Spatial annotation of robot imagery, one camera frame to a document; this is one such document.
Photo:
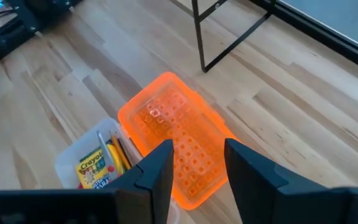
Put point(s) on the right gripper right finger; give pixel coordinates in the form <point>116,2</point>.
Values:
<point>266,196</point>

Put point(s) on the Crayola crayon box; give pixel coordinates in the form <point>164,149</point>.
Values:
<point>92,169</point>

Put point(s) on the orange pencil pink eraser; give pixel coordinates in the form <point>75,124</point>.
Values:
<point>120,151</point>

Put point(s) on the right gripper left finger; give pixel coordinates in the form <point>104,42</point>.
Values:
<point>148,186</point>

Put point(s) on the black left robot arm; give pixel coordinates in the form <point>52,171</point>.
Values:
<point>42,9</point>

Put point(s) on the wooden shelf riser black legs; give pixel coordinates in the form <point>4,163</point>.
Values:
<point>198,37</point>

